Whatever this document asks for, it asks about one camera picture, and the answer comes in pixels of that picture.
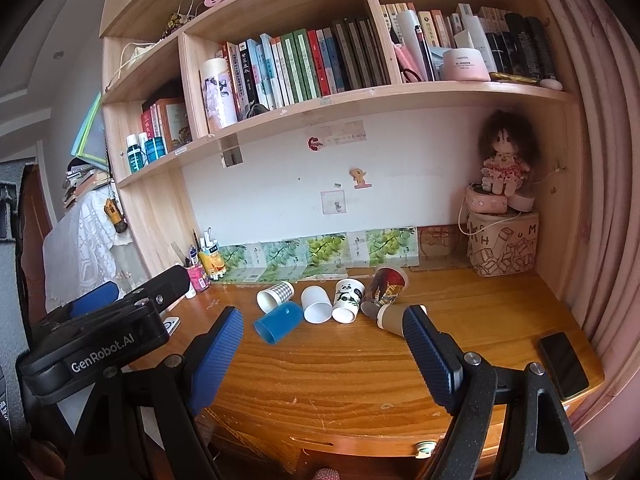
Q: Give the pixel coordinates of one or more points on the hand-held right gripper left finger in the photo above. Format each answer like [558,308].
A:
[216,355]

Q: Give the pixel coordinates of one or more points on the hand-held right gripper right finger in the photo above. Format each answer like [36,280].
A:
[431,360]

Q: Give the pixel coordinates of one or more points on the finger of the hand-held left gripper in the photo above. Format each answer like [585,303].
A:
[162,286]
[95,294]

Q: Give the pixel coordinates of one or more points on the brown paper cup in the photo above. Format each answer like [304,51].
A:
[392,317]

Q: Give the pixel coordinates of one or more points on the blue plastic cup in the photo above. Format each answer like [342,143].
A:
[278,322]

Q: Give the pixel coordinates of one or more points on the checkered paper cup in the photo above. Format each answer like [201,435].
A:
[274,296]

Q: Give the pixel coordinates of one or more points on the dark patterned paper cup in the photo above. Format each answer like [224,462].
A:
[382,290]

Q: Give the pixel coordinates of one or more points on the panda print paper cup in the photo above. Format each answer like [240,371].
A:
[347,300]

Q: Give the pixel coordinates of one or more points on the plain white paper cup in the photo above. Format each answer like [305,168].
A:
[317,304]

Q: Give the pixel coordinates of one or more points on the pink pen holder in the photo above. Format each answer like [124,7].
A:
[198,276]

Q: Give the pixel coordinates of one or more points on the small white card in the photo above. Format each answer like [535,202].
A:
[171,325]

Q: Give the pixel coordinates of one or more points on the white lace cloth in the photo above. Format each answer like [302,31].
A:
[82,247]

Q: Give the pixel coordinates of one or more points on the orange print carton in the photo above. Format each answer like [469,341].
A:
[212,261]

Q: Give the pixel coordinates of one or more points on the metal drawer knob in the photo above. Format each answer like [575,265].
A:
[425,447]

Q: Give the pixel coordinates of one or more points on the wooden bookshelf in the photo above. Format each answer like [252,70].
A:
[165,195]

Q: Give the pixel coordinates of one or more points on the stack of books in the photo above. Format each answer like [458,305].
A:
[82,182]

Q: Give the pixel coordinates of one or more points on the brown cartoon cardboard panel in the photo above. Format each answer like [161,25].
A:
[440,244]

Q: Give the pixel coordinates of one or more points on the black smartphone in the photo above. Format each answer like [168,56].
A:
[563,365]

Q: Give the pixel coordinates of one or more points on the letter print storage basket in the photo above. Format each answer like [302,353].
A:
[502,247]

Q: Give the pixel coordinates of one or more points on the small teal bottle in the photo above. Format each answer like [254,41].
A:
[135,154]

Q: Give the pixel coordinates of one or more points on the wide teal bottle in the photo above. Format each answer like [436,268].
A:
[155,149]

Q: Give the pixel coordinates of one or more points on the grape print folding panel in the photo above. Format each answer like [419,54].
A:
[320,254]

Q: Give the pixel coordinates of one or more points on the illustrated book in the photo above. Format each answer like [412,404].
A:
[175,122]

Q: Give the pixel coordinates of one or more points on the green folder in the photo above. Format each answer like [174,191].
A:
[92,130]

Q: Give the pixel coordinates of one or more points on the red book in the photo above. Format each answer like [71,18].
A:
[148,122]

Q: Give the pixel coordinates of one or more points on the pink speaker box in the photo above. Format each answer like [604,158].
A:
[486,203]

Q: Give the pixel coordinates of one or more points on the white round device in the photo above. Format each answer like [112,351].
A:
[522,202]

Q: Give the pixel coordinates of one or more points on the rolled floral poster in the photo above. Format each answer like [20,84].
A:
[218,92]

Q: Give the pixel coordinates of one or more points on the brown-haired rag doll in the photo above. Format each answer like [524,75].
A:
[505,157]

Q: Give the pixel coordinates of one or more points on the white pouch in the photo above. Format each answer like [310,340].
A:
[136,52]

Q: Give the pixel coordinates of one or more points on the row of green grey books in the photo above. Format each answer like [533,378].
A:
[305,67]

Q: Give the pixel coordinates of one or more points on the floral handbag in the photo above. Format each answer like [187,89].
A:
[176,22]

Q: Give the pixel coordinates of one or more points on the pink cream jar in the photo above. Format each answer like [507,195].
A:
[465,65]

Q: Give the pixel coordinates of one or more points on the row of white black books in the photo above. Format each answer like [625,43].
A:
[500,42]

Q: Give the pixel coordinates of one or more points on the square paper wall sticker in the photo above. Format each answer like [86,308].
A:
[334,203]

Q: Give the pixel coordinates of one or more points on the orange cartoon wall sticker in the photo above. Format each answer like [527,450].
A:
[361,177]

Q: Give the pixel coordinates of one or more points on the red wall sticker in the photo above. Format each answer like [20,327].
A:
[315,143]

